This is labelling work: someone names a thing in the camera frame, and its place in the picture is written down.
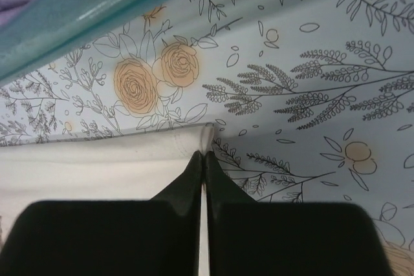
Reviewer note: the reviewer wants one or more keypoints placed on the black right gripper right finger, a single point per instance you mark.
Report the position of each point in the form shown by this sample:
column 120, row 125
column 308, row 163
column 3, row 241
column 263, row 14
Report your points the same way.
column 280, row 238

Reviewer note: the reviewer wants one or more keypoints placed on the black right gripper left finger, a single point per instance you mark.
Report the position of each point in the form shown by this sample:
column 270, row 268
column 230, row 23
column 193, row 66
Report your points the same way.
column 159, row 236

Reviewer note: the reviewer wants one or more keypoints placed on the cream white t shirt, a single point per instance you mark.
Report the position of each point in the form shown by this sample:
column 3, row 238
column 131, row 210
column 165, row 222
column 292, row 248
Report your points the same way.
column 133, row 167

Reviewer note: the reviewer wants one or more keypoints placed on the floral patterned table mat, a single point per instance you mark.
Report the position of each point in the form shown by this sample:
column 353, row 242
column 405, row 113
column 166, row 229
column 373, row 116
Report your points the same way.
column 311, row 100

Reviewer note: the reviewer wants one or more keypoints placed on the teal plastic laundry basket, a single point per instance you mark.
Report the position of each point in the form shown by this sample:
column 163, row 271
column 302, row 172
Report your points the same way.
column 47, row 29

